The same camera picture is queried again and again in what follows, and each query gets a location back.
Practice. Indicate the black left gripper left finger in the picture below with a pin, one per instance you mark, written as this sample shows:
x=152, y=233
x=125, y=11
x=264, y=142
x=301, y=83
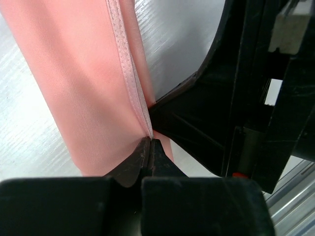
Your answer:
x=76, y=206

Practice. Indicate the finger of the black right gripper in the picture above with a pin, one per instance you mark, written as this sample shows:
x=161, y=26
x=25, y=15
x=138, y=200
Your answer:
x=195, y=114

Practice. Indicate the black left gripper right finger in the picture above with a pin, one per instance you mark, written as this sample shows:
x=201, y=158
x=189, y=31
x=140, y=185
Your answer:
x=176, y=205

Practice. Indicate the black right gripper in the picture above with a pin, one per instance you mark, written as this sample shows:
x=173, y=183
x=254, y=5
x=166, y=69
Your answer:
x=272, y=107

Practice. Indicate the pink satin napkin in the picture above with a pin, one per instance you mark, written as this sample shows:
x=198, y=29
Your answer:
x=88, y=60

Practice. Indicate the aluminium frame rail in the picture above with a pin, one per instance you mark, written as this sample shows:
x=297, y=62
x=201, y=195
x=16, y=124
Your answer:
x=292, y=204

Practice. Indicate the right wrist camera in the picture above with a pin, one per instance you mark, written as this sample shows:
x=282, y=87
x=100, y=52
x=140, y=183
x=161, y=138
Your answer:
x=290, y=26

